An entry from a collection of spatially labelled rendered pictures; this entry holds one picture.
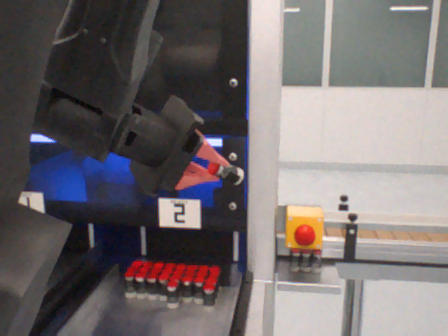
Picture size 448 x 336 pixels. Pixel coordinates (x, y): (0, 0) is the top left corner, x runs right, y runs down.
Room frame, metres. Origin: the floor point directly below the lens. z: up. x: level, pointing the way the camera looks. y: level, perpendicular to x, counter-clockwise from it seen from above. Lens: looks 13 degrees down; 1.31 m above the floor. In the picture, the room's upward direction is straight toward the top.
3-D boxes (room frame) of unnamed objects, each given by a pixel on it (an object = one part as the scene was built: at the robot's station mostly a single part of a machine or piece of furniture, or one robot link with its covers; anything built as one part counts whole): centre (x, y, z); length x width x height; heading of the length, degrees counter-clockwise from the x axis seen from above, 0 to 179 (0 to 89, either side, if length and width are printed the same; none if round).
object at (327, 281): (0.83, -0.18, 0.87); 0.14 x 0.13 x 0.02; 172
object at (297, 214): (0.79, -0.16, 1.00); 0.08 x 0.07 x 0.07; 172
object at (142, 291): (0.71, 0.10, 0.90); 0.18 x 0.02 x 0.05; 81
